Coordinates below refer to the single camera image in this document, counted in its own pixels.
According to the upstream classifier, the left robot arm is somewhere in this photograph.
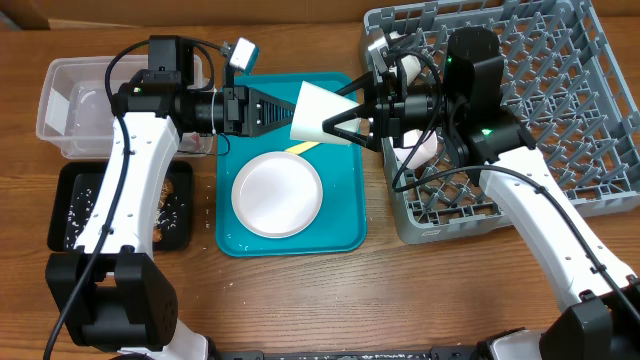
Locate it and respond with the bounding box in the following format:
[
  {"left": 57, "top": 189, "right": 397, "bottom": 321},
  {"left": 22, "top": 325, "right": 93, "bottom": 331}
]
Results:
[{"left": 45, "top": 35, "right": 294, "bottom": 359}]

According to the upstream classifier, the black plastic tray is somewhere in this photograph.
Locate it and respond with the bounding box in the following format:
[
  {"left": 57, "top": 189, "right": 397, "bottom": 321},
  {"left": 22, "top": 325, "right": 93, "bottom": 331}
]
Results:
[{"left": 47, "top": 161, "right": 194, "bottom": 252}]

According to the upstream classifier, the white bowl with walnut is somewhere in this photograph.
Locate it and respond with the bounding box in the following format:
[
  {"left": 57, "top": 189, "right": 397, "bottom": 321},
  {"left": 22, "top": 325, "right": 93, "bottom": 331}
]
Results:
[{"left": 367, "top": 30, "right": 424, "bottom": 86}]

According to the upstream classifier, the white paper cup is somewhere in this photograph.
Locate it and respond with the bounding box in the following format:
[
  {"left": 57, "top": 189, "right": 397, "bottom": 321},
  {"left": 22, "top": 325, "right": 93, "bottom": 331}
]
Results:
[{"left": 290, "top": 81, "right": 358, "bottom": 145}]

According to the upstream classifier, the pink bowl with rice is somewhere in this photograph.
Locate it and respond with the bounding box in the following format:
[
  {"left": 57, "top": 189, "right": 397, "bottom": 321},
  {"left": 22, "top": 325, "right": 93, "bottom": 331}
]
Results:
[{"left": 392, "top": 128, "right": 439, "bottom": 171}]

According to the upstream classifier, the grey dishwasher rack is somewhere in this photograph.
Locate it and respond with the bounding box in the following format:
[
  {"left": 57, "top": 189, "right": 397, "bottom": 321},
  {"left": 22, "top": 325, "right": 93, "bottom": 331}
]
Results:
[{"left": 361, "top": 0, "right": 639, "bottom": 244}]

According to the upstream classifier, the clear plastic bin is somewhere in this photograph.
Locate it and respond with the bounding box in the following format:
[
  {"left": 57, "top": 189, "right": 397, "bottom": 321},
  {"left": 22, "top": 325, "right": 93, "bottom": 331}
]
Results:
[{"left": 35, "top": 55, "right": 214, "bottom": 160}]

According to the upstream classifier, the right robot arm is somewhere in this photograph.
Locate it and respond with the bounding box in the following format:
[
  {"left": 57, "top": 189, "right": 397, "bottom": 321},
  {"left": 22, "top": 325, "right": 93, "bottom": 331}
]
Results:
[{"left": 322, "top": 27, "right": 639, "bottom": 360}]

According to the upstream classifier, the teal serving tray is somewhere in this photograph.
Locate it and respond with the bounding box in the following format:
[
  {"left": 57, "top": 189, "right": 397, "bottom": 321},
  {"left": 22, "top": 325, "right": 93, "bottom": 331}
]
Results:
[{"left": 214, "top": 71, "right": 369, "bottom": 258}]

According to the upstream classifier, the yellow plastic spoon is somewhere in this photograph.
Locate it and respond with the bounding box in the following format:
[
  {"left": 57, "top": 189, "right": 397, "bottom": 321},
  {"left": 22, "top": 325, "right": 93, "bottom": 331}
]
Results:
[{"left": 286, "top": 141, "right": 318, "bottom": 155}]

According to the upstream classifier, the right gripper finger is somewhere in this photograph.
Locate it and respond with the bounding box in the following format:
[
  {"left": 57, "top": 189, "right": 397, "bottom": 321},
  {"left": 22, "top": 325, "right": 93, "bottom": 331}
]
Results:
[
  {"left": 335, "top": 71, "right": 375, "bottom": 98},
  {"left": 322, "top": 104, "right": 380, "bottom": 152}
]

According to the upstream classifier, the pink round plate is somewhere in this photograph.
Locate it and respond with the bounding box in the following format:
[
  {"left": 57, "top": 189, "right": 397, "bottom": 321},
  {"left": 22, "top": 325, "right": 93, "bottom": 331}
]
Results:
[{"left": 231, "top": 151, "right": 324, "bottom": 239}]

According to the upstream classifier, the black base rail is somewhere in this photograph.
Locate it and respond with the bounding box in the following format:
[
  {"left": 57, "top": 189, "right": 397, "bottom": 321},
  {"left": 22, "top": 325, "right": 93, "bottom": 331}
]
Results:
[{"left": 109, "top": 327, "right": 551, "bottom": 360}]

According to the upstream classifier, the brown carrot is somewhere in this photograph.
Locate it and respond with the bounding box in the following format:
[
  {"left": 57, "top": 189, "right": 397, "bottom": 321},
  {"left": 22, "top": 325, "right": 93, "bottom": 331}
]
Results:
[{"left": 152, "top": 228, "right": 163, "bottom": 243}]

